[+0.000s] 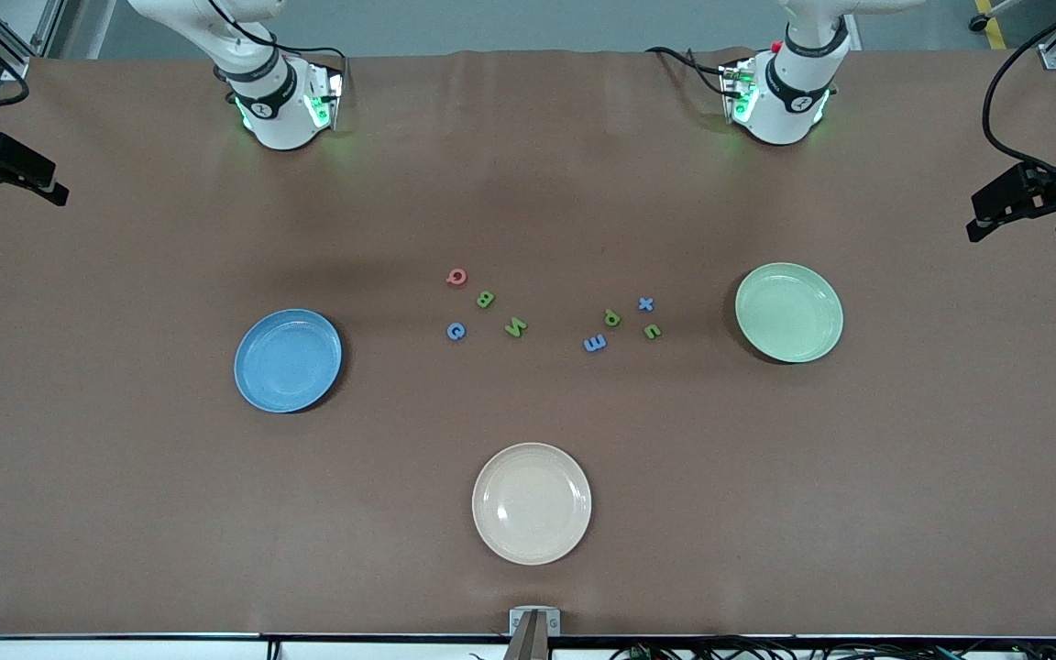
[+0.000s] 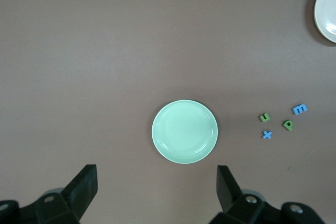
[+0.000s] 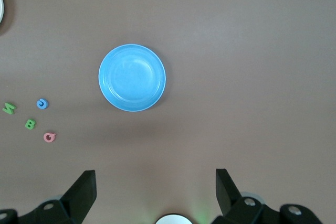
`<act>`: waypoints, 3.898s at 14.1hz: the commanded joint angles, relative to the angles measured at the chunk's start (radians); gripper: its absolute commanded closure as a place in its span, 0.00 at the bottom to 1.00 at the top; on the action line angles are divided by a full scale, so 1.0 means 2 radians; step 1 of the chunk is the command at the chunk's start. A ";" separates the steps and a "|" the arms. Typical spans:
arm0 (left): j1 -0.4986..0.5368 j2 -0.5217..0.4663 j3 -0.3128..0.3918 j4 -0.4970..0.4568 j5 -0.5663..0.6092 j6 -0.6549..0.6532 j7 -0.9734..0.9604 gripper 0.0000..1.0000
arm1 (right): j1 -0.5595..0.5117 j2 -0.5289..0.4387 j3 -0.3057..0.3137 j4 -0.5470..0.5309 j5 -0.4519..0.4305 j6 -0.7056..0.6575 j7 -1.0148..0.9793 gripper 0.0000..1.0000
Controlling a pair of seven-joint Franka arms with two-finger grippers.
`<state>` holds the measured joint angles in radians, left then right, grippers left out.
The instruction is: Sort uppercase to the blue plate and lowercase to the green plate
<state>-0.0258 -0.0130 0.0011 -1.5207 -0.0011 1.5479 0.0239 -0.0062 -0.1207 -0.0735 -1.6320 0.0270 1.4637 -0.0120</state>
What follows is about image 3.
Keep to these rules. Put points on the blue plate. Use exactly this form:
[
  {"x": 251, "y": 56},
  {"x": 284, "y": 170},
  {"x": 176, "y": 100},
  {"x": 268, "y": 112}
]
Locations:
[{"x": 132, "y": 77}]

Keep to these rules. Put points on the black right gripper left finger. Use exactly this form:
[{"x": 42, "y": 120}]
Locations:
[{"x": 78, "y": 195}]

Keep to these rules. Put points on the pink letter Q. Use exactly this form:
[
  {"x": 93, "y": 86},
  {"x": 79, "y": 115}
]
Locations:
[{"x": 44, "y": 137}]

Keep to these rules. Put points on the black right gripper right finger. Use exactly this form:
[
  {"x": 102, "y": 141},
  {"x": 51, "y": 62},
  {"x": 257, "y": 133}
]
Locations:
[{"x": 231, "y": 200}]

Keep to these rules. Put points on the beige plate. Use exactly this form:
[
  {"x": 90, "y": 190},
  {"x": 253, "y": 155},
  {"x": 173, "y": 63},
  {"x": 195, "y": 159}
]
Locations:
[{"x": 1, "y": 6}]

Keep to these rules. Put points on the blue letter C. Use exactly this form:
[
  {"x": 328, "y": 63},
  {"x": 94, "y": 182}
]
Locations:
[{"x": 39, "y": 106}]

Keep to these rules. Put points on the green letter N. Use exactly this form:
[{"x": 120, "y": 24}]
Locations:
[{"x": 9, "y": 108}]

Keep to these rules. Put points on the green letter B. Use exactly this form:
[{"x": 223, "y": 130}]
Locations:
[{"x": 29, "y": 125}]

